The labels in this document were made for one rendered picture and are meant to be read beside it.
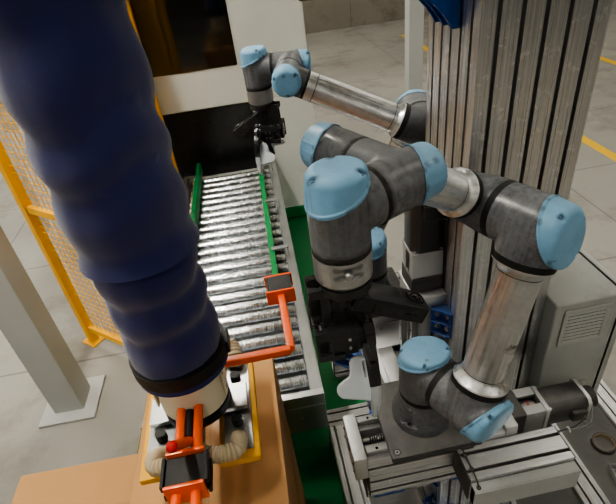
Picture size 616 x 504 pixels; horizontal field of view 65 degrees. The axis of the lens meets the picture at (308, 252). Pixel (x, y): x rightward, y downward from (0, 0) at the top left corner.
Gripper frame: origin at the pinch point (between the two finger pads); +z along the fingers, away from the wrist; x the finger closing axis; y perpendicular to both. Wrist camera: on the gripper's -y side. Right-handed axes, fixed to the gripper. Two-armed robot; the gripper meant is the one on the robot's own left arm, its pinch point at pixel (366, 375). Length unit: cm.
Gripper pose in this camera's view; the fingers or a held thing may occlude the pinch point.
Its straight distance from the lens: 77.0
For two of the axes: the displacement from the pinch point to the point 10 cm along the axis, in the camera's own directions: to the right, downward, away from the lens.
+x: 1.6, 5.5, -8.2
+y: -9.8, 1.8, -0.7
